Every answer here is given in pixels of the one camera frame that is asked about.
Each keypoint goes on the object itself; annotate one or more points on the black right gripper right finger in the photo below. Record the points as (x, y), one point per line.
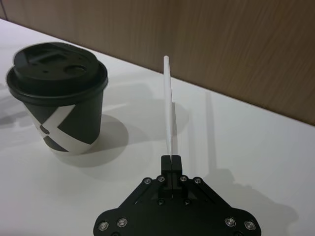
(176, 169)

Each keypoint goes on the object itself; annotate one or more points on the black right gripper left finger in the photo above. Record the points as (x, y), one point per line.
(166, 169)

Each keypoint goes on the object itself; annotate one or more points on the white drinking straw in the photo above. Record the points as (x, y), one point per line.
(168, 103)

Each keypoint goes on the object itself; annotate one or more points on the black paper cup white stripes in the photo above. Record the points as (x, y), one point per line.
(81, 120)

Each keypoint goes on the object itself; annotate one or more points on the black plastic cup lid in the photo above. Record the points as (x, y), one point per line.
(56, 71)

